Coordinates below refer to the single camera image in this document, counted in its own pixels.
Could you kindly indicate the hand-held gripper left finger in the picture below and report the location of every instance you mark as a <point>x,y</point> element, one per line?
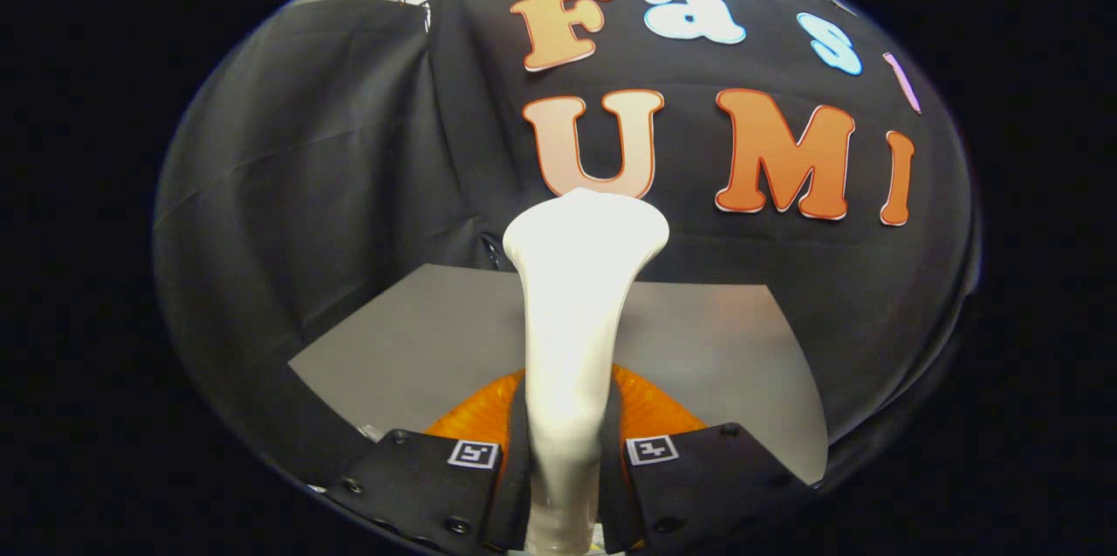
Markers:
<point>436,486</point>

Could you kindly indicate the grey drawer cabinet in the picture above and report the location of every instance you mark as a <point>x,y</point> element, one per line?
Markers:
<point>419,338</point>

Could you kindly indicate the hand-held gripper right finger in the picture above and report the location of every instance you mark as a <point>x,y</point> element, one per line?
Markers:
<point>698,486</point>

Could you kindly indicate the white garment steamer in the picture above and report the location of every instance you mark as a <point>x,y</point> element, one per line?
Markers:
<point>572,320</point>

